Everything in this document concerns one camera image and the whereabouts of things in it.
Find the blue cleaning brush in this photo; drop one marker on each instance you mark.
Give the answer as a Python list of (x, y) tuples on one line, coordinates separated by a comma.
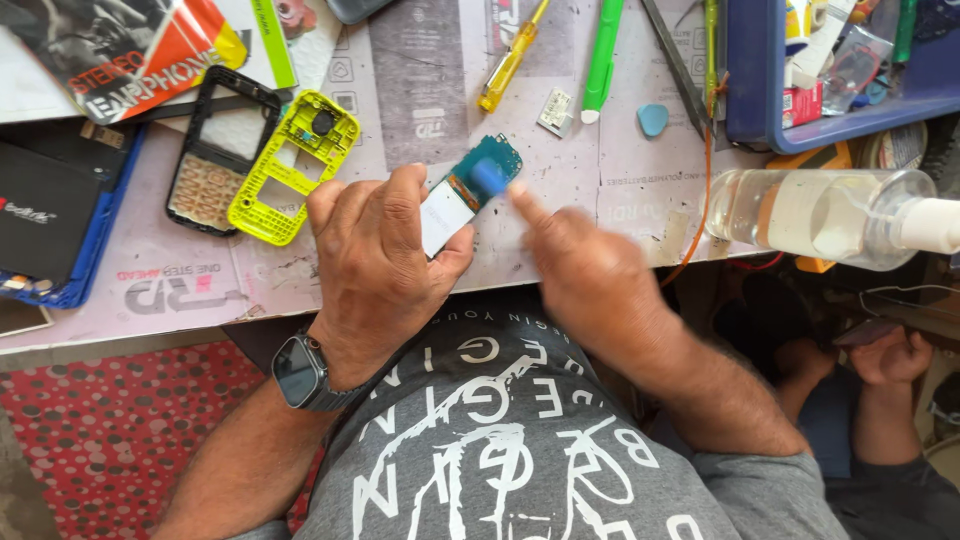
[(491, 177)]

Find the person's right hand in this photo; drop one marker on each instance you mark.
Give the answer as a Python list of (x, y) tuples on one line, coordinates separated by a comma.
[(600, 285)]

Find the thin green screwdriver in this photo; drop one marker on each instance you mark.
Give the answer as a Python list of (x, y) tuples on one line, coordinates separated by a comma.
[(710, 52)]

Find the green and white pen tool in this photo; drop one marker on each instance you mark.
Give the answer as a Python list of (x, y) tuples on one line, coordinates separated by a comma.
[(602, 60)]

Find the person's left hand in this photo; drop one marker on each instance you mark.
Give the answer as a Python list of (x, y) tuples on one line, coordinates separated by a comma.
[(371, 277)]

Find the dark phone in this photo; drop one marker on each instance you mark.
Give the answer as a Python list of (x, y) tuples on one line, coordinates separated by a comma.
[(866, 331)]

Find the earphone package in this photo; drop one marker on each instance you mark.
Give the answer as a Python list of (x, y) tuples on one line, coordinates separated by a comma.
[(112, 52)]

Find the black phone frame with keypad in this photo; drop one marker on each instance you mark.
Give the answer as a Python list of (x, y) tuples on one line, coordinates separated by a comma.
[(196, 191)]

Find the yellow-green phone frame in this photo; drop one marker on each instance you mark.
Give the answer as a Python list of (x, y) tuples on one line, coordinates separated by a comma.
[(296, 146)]

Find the white package with green edge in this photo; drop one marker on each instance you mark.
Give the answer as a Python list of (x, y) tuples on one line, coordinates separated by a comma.
[(274, 37)]

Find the red dotted mat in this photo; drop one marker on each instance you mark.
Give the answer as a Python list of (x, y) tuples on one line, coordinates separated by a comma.
[(112, 442)]

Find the yellow transparent screwdriver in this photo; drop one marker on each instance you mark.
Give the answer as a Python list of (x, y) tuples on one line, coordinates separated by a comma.
[(508, 67)]

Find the grey printed t-shirt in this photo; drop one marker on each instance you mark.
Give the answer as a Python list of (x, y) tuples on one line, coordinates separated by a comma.
[(487, 450)]

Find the black box in blue tray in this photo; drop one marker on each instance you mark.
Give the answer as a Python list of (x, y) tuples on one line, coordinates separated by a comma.
[(52, 217)]

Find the phone circuit board with screen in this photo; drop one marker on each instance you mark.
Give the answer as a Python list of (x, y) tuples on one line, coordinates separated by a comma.
[(450, 210)]

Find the blue tray of tools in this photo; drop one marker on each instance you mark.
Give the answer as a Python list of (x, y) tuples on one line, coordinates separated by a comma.
[(847, 75)]

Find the pink printed work mat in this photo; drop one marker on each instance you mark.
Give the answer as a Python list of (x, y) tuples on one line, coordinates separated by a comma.
[(525, 127)]

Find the dark smartwatch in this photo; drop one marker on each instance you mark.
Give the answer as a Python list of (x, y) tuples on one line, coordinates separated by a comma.
[(300, 371)]

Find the blue plastic opening pick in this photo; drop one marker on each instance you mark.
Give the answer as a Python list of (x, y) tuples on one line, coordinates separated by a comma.
[(653, 120)]

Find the small silver metal part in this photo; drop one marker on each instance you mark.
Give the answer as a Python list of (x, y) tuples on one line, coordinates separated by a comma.
[(556, 112)]

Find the clear spray bottle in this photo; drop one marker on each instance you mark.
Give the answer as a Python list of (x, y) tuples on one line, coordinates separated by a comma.
[(817, 217)]

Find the metal tweezers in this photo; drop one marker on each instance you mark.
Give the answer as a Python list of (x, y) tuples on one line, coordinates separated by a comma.
[(679, 71)]

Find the grey phone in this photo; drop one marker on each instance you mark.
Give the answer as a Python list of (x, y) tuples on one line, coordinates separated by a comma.
[(356, 7)]

